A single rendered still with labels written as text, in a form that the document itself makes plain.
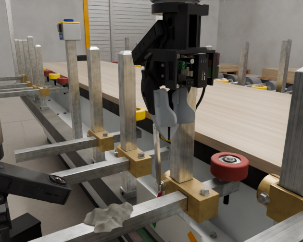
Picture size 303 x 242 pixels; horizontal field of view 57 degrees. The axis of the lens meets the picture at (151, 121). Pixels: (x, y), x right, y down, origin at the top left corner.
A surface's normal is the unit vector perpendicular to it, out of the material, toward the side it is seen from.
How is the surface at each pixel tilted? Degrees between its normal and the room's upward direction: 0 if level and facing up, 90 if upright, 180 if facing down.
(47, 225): 0
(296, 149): 90
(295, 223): 0
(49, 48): 90
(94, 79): 90
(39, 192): 89
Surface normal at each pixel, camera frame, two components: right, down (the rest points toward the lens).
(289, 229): 0.00, -0.96
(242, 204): -0.85, 0.15
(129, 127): 0.52, 0.24
